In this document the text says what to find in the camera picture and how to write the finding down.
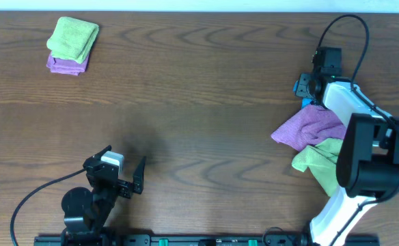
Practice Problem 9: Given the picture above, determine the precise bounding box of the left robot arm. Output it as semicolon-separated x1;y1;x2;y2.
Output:
60;146;146;245

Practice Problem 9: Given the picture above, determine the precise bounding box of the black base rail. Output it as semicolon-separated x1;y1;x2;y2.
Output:
33;233;381;246

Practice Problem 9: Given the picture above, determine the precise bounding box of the crumpled purple cloth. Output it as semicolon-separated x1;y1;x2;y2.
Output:
271;105;346;151

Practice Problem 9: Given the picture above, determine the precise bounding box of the blue microfiber cloth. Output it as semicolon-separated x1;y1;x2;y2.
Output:
292;81;312;109

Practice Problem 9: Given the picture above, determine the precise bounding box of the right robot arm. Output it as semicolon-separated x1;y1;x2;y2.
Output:
294;73;399;245

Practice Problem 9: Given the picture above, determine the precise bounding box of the folded green cloth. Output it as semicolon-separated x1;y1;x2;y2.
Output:
46;16;99;64

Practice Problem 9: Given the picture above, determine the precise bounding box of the folded purple cloth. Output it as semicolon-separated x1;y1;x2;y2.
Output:
46;53;89;76

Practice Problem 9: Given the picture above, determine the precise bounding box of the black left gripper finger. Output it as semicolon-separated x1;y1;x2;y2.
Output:
93;145;112;160
133;156;147;194

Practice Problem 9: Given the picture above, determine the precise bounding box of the crumpled green cloth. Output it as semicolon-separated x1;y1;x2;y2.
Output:
292;138;343;197

